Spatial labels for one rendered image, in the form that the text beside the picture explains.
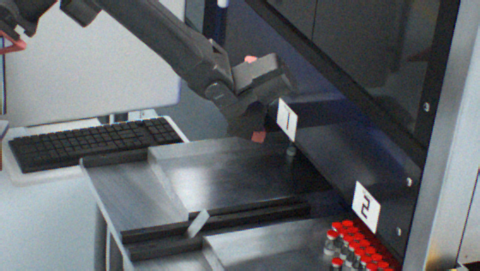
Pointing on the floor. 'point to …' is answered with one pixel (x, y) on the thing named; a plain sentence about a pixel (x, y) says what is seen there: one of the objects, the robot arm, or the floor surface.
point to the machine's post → (450, 153)
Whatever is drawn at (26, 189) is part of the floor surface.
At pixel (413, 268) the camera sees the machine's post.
